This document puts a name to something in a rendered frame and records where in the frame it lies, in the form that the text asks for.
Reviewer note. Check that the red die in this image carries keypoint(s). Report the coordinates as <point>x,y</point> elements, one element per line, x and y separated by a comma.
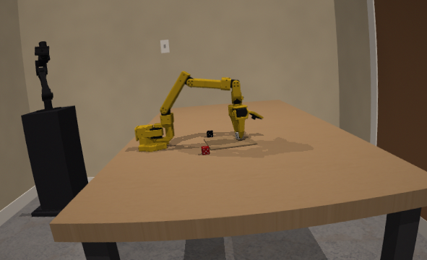
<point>205,150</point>

